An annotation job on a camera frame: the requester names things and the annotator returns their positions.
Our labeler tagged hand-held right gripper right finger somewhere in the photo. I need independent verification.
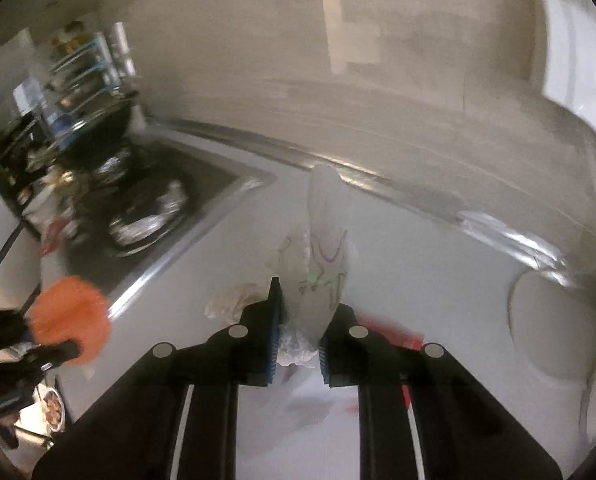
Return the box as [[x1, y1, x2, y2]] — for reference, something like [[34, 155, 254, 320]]
[[318, 304, 564, 480]]

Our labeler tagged black wok with lid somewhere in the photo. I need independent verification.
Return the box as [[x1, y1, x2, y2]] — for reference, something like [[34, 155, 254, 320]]
[[42, 91, 141, 162]]

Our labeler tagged black storage shelf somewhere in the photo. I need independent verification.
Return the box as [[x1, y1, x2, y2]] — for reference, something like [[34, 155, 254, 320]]
[[0, 89, 44, 242]]

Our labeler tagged built-in gas stove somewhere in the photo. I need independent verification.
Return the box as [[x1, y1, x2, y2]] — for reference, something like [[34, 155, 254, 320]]
[[42, 130, 279, 307]]

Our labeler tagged red snack wrapper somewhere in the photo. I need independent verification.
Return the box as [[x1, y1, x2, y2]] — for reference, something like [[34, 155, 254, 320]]
[[354, 312, 427, 412]]

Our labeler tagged foil-lined stove burner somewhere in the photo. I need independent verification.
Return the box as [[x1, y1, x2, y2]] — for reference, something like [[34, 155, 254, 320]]
[[106, 180, 189, 247]]

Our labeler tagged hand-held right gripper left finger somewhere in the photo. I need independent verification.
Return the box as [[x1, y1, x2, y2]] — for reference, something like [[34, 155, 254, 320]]
[[32, 276, 284, 480]]

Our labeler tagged plate of food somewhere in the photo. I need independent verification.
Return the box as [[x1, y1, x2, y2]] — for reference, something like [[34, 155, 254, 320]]
[[40, 385, 69, 432]]

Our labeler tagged clear plastic bag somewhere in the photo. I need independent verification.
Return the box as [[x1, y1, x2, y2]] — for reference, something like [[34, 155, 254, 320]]
[[238, 162, 359, 461]]

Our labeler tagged red paper packet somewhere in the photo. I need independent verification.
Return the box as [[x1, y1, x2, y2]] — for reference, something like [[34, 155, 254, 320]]
[[40, 217, 69, 257]]

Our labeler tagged orange foam fruit net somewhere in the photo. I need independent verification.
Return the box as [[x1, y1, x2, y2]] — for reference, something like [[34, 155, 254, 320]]
[[29, 276, 112, 367]]

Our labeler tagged metal dish rack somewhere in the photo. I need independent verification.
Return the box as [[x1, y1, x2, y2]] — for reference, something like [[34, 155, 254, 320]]
[[42, 22, 139, 112]]

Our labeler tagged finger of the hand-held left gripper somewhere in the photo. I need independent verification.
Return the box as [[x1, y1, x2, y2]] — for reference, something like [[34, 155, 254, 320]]
[[0, 339, 81, 396], [0, 310, 37, 345]]

